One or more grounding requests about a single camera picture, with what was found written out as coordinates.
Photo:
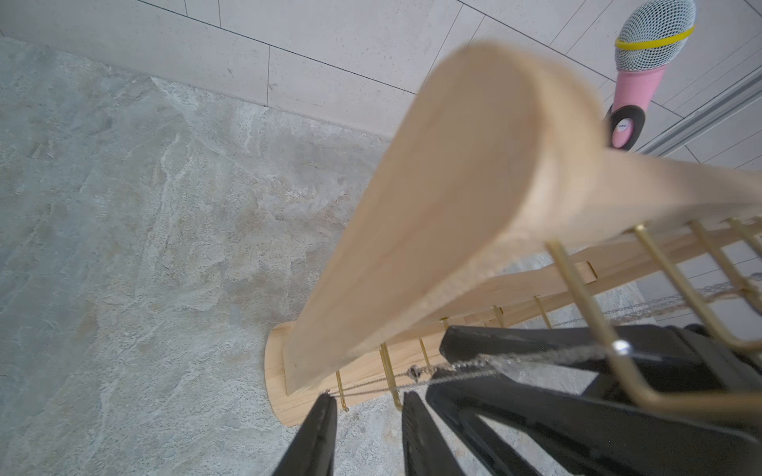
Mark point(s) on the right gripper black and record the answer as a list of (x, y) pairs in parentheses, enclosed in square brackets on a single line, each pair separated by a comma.
[(590, 436)]

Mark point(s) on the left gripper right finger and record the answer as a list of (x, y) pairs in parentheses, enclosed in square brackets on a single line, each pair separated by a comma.
[(425, 451)]

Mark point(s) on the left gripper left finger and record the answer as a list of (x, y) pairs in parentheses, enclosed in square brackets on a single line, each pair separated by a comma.
[(312, 451)]

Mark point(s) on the wooden jewelry display stand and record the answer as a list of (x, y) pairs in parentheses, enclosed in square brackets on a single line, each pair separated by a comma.
[(498, 188)]

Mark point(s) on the pink toy microphone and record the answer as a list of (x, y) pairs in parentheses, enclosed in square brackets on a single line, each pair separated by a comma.
[(652, 36)]

